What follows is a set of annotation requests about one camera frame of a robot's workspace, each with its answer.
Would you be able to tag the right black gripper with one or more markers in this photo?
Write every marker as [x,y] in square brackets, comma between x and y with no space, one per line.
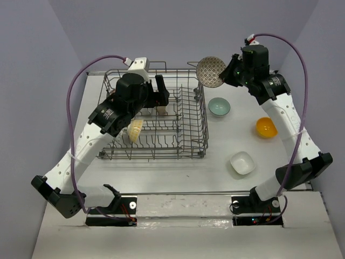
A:
[228,75]

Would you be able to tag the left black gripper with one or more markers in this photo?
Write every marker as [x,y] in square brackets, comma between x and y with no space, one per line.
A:
[163,95]

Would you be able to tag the white round bowl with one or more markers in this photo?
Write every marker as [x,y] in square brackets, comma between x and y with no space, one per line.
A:
[161,110]

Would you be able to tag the dark geometric patterned bowl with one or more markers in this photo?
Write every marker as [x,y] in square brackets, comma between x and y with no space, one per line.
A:
[208,71]

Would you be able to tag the light teal bowl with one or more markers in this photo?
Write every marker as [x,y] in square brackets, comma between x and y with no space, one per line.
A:
[219,107]

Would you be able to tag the yellow sun patterned bowl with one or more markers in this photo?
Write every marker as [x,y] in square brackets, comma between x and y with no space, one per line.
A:
[134,129]

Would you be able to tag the orange yellow bowl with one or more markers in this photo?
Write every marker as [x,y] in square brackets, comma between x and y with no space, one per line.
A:
[265,128]

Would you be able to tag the white square bowl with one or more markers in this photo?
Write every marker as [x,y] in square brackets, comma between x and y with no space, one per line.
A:
[242,163]

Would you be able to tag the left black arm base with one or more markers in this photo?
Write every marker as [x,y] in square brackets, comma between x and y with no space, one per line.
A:
[121,212]

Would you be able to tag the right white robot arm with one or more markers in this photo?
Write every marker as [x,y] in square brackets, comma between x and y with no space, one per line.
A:
[274,96]

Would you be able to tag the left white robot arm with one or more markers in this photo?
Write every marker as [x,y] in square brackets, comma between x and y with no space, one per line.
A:
[110,117]

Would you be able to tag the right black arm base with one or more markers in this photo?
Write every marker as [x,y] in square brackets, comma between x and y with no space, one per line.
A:
[251,210]

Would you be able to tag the grey wire dish rack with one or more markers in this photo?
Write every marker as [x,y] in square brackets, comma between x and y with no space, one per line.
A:
[182,133]

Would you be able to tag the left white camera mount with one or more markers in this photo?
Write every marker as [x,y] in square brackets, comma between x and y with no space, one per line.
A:
[140,66]

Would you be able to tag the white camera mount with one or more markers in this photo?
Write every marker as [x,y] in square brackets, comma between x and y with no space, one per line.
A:
[251,40]
[140,66]

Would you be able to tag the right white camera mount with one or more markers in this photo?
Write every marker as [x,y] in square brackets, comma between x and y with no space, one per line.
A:
[251,40]

